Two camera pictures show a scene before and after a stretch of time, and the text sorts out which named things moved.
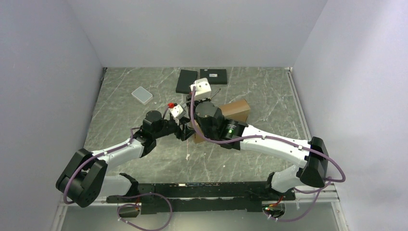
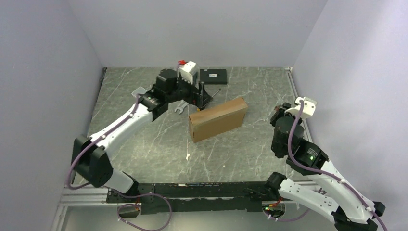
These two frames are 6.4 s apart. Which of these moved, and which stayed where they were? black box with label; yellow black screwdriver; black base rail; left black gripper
Moved: left black gripper
Stayed: black base rail; black box with label; yellow black screwdriver
